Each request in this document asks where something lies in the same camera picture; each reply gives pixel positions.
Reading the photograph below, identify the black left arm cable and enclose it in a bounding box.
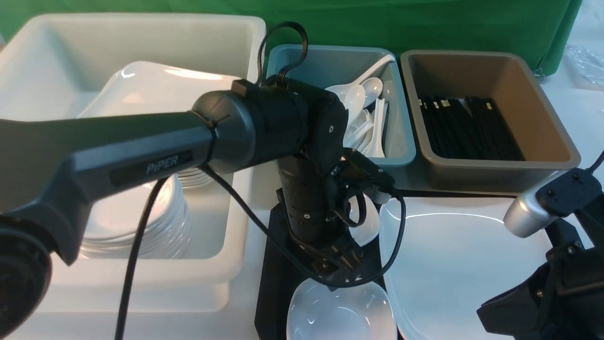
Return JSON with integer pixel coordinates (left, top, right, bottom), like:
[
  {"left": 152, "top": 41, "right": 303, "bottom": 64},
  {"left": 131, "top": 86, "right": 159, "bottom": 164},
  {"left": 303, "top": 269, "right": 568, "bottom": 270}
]
[{"left": 115, "top": 21, "right": 407, "bottom": 340}]

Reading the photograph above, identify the green cloth backdrop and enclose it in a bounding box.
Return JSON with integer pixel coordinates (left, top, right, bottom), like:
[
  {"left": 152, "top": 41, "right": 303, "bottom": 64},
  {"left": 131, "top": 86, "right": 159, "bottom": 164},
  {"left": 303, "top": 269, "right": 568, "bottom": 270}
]
[{"left": 0, "top": 0, "right": 582, "bottom": 76}]

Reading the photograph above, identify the pile of black chopsticks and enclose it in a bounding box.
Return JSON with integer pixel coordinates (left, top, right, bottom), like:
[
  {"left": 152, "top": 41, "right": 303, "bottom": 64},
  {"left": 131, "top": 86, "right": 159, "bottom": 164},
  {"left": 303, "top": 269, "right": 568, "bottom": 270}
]
[{"left": 417, "top": 95, "right": 526, "bottom": 162}]

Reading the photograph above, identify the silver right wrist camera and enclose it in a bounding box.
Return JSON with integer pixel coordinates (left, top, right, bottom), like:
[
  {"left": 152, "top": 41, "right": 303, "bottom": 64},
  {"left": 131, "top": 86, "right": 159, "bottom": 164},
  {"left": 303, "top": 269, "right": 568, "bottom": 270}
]
[{"left": 503, "top": 168, "right": 604, "bottom": 238}]

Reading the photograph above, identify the pile of white soup spoons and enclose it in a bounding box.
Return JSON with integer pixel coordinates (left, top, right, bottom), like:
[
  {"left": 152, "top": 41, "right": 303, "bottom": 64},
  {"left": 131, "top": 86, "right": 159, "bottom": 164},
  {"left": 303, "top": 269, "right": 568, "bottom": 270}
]
[{"left": 325, "top": 55, "right": 395, "bottom": 156}]

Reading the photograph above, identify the large white plastic tub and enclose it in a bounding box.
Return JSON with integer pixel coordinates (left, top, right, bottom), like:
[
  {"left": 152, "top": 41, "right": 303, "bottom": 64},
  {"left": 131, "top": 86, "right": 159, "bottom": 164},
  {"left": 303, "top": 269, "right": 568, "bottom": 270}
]
[{"left": 1, "top": 13, "right": 266, "bottom": 313}]

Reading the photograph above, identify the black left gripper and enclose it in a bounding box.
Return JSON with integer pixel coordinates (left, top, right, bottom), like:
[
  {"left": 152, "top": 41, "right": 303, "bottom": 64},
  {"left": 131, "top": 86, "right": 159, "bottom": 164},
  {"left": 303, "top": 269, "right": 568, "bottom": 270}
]
[{"left": 277, "top": 149, "right": 394, "bottom": 289}]

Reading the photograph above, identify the stack of white bowls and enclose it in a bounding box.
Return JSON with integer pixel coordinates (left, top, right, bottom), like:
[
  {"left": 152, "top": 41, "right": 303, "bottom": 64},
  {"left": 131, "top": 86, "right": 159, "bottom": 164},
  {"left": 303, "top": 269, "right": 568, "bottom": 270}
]
[{"left": 79, "top": 176, "right": 188, "bottom": 259}]

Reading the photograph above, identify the blue plastic spoon bin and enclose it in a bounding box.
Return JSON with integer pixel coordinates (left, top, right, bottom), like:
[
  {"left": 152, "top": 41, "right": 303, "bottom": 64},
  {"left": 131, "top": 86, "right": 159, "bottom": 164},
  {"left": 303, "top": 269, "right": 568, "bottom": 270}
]
[{"left": 287, "top": 45, "right": 416, "bottom": 190}]

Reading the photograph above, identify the small white bowl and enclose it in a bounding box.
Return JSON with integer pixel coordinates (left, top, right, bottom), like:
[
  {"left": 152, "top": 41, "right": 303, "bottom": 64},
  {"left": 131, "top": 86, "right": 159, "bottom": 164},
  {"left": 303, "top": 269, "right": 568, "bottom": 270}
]
[
  {"left": 349, "top": 195, "right": 380, "bottom": 247},
  {"left": 285, "top": 279, "right": 398, "bottom": 340}
]

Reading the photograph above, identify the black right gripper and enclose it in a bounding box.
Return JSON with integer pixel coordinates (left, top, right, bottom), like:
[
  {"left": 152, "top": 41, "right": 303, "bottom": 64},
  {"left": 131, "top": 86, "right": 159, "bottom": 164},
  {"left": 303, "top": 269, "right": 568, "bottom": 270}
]
[{"left": 477, "top": 219, "right": 604, "bottom": 340}]

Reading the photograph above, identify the large white square plate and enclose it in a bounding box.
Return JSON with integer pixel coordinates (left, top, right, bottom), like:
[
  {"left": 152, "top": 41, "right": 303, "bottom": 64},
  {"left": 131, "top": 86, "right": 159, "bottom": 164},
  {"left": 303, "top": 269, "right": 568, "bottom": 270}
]
[{"left": 384, "top": 197, "right": 552, "bottom": 340}]

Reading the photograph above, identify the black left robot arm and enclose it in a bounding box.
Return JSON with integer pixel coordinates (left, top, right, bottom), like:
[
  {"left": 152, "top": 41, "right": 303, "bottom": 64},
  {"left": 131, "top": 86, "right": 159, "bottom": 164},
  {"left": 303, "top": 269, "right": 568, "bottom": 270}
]
[{"left": 1, "top": 76, "right": 398, "bottom": 340}]

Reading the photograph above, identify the stack of white square plates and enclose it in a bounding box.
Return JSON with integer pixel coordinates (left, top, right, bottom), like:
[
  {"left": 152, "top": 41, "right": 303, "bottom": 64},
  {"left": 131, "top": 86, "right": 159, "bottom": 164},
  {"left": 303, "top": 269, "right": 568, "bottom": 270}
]
[{"left": 78, "top": 60, "right": 246, "bottom": 189}]

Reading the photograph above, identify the clear plastic bag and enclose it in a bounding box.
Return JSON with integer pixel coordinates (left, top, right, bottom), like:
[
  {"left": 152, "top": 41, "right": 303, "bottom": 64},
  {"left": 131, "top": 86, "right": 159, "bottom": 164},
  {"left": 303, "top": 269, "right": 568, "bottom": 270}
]
[{"left": 564, "top": 44, "right": 604, "bottom": 91}]

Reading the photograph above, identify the brown plastic chopstick bin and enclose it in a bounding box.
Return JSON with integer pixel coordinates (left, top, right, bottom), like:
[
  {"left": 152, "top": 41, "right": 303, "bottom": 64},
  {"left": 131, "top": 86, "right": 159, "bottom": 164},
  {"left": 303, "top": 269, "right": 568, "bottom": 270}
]
[{"left": 400, "top": 50, "right": 580, "bottom": 193}]

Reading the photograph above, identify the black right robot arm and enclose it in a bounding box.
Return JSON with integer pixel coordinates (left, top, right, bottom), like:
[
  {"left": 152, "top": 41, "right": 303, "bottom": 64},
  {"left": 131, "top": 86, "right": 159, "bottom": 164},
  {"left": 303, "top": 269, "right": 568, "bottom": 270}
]
[{"left": 477, "top": 197, "right": 604, "bottom": 340}]

